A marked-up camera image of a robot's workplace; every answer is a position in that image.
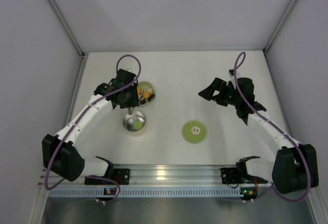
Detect metal serving tongs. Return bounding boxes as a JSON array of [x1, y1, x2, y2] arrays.
[[127, 108, 141, 117]]

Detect green round food piece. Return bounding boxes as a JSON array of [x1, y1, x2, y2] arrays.
[[133, 121, 144, 131]]

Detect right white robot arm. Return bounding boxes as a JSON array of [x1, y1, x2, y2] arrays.
[[198, 77, 319, 194]]

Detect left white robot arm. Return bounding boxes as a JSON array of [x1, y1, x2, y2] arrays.
[[42, 69, 139, 181]]

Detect steel lunch box bowl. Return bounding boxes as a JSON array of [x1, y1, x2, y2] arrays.
[[122, 112, 147, 132]]

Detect orange food piece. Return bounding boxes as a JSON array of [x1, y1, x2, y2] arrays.
[[143, 92, 150, 99]]

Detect green food tray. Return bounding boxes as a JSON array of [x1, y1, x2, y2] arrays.
[[137, 81, 156, 106]]

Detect black round food piece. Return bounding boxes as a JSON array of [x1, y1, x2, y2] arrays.
[[148, 94, 155, 101]]

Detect green round lid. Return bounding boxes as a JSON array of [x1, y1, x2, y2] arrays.
[[182, 120, 207, 144]]

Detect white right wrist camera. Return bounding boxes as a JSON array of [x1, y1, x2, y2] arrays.
[[229, 69, 239, 85]]

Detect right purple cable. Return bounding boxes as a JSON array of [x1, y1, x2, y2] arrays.
[[234, 52, 311, 204]]

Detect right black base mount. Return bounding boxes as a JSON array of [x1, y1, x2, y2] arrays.
[[220, 167, 243, 185]]

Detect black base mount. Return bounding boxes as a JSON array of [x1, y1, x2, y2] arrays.
[[84, 168, 130, 185], [220, 167, 243, 185]]

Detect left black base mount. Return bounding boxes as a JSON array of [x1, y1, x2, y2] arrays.
[[84, 168, 130, 185]]

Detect aluminium mounting rail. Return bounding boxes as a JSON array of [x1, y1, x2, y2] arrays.
[[37, 164, 272, 187]]

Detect grey slotted cable duct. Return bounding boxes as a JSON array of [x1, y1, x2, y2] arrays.
[[49, 187, 246, 198]]

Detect left aluminium frame post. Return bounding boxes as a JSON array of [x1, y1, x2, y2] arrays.
[[46, 0, 85, 58]]

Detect aluminium frame post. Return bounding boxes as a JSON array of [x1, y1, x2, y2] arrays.
[[46, 0, 85, 58], [262, 0, 299, 56]]

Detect right aluminium frame post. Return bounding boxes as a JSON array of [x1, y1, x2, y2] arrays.
[[262, 0, 299, 56]]

